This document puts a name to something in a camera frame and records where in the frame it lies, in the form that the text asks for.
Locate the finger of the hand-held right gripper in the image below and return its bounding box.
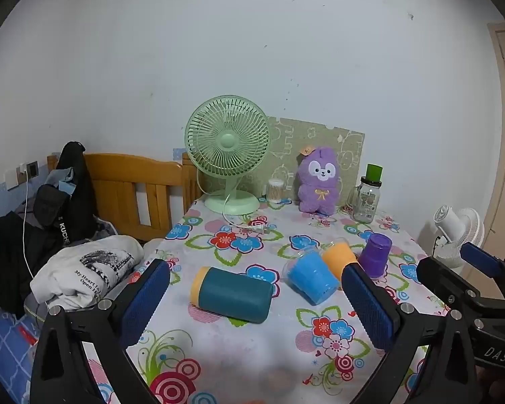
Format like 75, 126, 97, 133
416, 256, 490, 317
460, 242, 505, 295

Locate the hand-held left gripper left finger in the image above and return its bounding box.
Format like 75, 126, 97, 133
30, 259, 171, 404

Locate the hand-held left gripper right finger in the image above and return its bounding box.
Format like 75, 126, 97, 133
341, 263, 479, 404

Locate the purple plastic cup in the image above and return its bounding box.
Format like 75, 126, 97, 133
357, 233, 393, 279

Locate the orange plastic cup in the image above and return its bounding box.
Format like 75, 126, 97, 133
321, 238, 358, 281

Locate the blue plastic cup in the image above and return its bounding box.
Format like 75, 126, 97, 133
282, 249, 340, 306

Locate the teal cup with yellow lid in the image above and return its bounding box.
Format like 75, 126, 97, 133
189, 266, 275, 325

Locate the white desk fan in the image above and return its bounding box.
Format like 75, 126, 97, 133
431, 205, 486, 271

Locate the white printed shirt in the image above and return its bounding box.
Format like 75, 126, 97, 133
29, 235, 145, 313

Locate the glass jar with green lid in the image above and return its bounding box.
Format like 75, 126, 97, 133
347, 164, 383, 223

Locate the black bag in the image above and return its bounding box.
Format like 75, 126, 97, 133
35, 140, 98, 245

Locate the floral tablecloth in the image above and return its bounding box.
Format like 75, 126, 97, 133
83, 199, 452, 404

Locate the purple plush toy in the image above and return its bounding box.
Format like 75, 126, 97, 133
297, 146, 344, 215

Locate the wooden bed headboard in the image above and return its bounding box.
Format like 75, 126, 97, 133
46, 152, 203, 243

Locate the black clothes pile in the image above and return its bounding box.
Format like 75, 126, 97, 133
0, 209, 70, 317

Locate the cotton swab container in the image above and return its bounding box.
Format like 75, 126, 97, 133
267, 178, 285, 202

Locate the grey blue cloth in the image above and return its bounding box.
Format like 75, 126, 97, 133
45, 167, 78, 197

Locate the blue checked bed sheet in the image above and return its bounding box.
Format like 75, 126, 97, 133
0, 298, 41, 404

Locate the green desk fan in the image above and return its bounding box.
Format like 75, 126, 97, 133
184, 95, 272, 216

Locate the green cartoon board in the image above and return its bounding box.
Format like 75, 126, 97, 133
201, 115, 366, 209

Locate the white fan power cord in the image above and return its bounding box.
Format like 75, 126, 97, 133
223, 194, 267, 235

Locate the white charging cable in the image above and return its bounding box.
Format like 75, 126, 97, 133
19, 167, 37, 282

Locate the wall socket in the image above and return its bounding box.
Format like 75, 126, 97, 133
4, 160, 40, 191

